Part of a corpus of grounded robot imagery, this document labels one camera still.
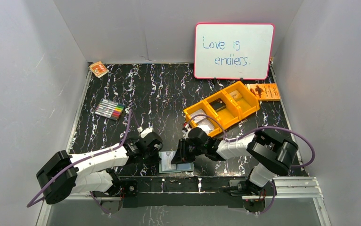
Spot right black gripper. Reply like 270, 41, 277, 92
171, 138, 206, 164

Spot white cards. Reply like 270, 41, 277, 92
190, 109, 215, 133

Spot green card holder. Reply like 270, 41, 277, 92
158, 151, 195, 174

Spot orange divided bin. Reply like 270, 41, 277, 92
184, 81, 260, 137

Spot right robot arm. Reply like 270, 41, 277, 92
171, 127, 298, 195

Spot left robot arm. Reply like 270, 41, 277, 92
36, 129, 163, 205

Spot beige card in bin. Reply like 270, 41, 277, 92
229, 90, 243, 101

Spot small orange card box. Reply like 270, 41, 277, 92
89, 61, 109, 78

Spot small black box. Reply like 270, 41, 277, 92
209, 98, 226, 112

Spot marker pen set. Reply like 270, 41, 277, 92
94, 98, 125, 121

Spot orange book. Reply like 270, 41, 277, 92
246, 83, 281, 101

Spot pink framed whiteboard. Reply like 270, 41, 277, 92
193, 23, 275, 80

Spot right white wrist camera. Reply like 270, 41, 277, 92
182, 124, 193, 139

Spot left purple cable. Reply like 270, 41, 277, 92
26, 109, 142, 216

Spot purple cable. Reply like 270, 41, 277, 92
26, 109, 142, 216
183, 114, 316, 170

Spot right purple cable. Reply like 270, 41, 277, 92
183, 114, 316, 170

